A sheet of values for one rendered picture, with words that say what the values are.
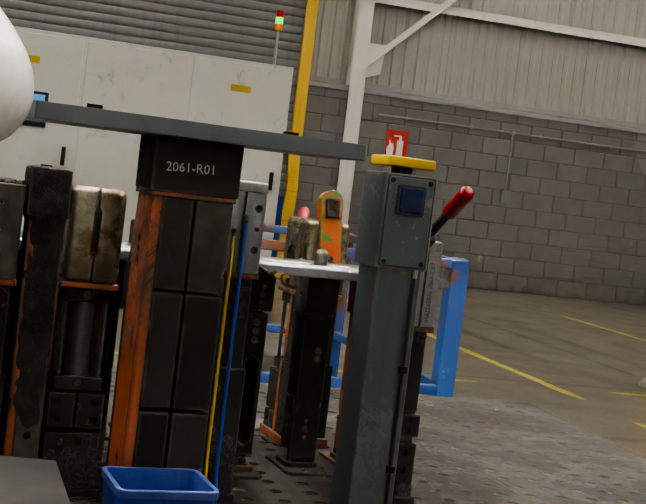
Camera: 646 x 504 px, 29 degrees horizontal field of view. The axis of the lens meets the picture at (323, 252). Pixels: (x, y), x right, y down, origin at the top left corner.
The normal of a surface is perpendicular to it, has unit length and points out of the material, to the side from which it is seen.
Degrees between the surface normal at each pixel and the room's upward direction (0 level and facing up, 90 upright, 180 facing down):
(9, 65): 71
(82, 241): 90
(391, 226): 90
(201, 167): 90
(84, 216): 90
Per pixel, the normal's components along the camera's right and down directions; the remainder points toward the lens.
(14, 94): 0.87, 0.19
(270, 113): 0.28, 0.08
